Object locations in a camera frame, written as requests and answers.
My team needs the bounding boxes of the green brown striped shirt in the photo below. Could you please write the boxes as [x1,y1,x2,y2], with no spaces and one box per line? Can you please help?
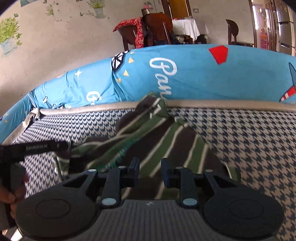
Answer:
[53,94,240,199]

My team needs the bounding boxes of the person left hand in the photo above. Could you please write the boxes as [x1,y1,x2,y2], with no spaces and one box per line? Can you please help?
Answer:
[1,173,29,218]

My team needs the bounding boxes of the houndstooth sofa seat cushion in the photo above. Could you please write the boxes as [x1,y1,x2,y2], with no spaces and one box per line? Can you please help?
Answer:
[6,100,295,240]

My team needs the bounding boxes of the blue printed sofa back cover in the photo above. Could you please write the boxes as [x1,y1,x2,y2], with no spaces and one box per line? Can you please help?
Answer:
[1,44,295,141]

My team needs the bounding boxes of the silver refrigerator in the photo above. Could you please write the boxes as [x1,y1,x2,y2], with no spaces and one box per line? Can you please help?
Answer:
[274,1,295,56]

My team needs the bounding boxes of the dark wooden chair right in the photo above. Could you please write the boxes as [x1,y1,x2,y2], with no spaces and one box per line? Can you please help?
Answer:
[226,19,254,47]

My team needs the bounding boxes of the red patterned cloth on chair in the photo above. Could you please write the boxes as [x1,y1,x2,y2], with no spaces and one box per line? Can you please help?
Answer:
[113,17,144,51]

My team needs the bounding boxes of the white clothed dining table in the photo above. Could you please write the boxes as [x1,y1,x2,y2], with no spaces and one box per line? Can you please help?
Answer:
[172,19,209,42]

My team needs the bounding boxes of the dark wooden dining chair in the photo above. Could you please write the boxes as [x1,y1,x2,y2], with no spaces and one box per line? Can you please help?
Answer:
[142,13,173,47]

